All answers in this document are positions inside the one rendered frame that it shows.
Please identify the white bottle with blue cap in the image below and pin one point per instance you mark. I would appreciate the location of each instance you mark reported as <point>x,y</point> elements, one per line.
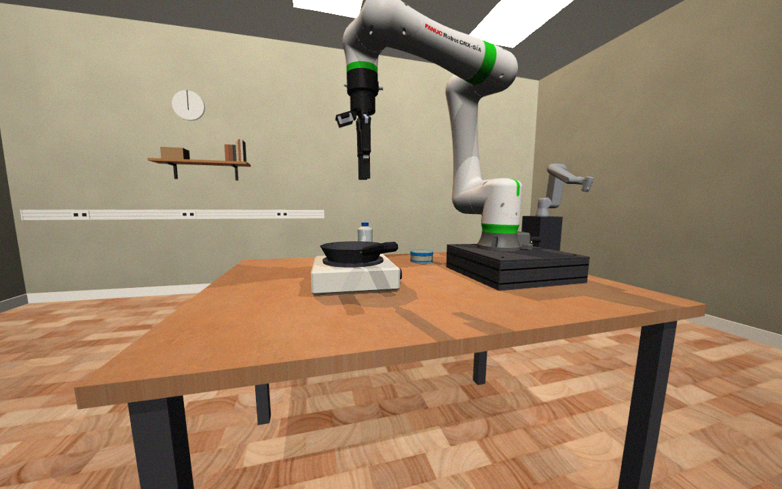
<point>365,233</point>

